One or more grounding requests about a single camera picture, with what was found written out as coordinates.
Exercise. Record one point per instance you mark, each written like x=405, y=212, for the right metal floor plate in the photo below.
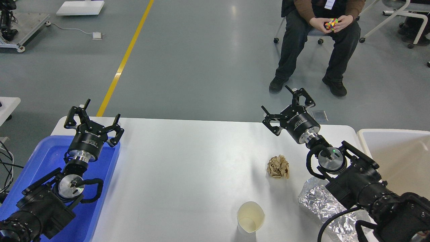
x=320, y=116

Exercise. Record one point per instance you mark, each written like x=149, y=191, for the crumpled brown paper ball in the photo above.
x=278, y=167

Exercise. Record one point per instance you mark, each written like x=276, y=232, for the crumpled aluminium foil tray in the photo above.
x=318, y=203

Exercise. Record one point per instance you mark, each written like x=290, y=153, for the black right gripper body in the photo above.
x=298, y=123

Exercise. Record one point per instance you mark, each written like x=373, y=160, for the white flat board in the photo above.
x=77, y=8

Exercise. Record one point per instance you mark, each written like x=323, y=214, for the person right hand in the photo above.
x=319, y=24

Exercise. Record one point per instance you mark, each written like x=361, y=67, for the white side table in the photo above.
x=9, y=104

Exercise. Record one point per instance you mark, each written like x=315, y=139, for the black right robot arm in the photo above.
x=353, y=178

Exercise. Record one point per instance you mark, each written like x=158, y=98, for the white paper cup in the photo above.
x=250, y=217

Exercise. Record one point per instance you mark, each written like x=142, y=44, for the beige plastic bin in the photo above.
x=403, y=157

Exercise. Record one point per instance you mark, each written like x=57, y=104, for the person left hand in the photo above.
x=343, y=22

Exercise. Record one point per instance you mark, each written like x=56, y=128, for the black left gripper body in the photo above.
x=88, y=141

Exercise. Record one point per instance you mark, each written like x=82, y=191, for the white power adapter with cable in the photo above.
x=94, y=35

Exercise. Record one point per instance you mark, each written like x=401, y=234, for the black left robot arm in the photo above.
x=47, y=204

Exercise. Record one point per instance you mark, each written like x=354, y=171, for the colourful puzzle cube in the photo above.
x=330, y=25

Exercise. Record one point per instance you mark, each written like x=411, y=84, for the blue plastic bin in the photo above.
x=48, y=156

